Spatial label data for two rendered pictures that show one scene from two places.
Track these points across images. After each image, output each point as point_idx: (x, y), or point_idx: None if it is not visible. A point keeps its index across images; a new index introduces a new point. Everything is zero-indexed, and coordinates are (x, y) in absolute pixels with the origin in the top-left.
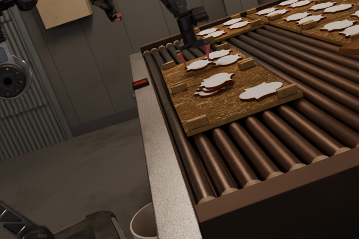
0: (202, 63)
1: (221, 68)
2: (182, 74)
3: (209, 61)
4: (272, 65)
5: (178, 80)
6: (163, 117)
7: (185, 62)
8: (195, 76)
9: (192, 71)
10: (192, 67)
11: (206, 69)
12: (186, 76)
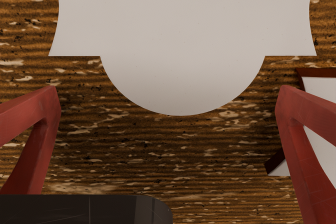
0: (229, 12)
1: (281, 197)
2: (12, 57)
3: None
4: None
5: (6, 166)
6: None
7: (42, 186)
8: (124, 190)
9: (103, 73)
10: (107, 19)
11: (215, 124)
12: (61, 131)
